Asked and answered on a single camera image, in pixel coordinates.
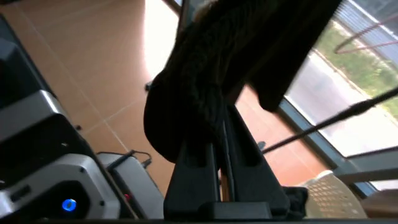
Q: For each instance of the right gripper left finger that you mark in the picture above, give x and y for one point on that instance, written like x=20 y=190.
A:
x=192 y=180

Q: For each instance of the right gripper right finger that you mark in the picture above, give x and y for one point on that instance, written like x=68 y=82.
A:
x=252 y=174

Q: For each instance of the black shirt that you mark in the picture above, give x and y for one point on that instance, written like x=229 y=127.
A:
x=295 y=199

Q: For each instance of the black trousers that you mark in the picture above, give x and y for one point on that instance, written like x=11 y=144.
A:
x=202 y=77

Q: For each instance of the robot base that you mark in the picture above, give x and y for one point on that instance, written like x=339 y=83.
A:
x=46 y=140

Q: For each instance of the white laundry basket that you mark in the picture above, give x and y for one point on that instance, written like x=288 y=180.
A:
x=332 y=196

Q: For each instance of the black clothes rack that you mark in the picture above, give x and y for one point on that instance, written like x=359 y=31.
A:
x=357 y=108

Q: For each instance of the window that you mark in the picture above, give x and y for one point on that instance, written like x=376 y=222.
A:
x=342 y=102

